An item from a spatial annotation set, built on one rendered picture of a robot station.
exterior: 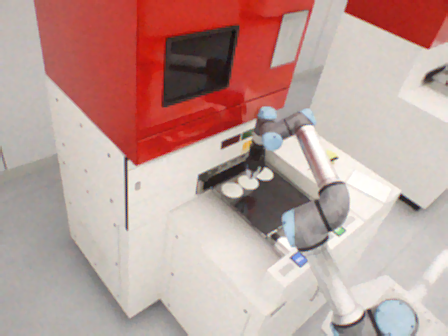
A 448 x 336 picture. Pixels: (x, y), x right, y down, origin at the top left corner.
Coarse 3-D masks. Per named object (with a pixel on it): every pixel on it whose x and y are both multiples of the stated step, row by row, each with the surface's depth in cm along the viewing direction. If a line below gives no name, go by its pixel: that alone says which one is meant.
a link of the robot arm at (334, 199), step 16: (304, 112) 146; (288, 128) 147; (304, 128) 143; (304, 144) 140; (320, 144) 139; (320, 160) 134; (320, 176) 132; (336, 176) 131; (320, 192) 129; (336, 192) 125; (336, 208) 123; (336, 224) 123
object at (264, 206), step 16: (240, 176) 190; (256, 192) 184; (272, 192) 185; (288, 192) 187; (240, 208) 174; (256, 208) 176; (272, 208) 177; (288, 208) 179; (256, 224) 168; (272, 224) 170
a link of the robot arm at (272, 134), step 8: (264, 128) 151; (272, 128) 149; (280, 128) 147; (264, 136) 148; (272, 136) 146; (280, 136) 147; (288, 136) 149; (264, 144) 148; (272, 144) 148; (280, 144) 148
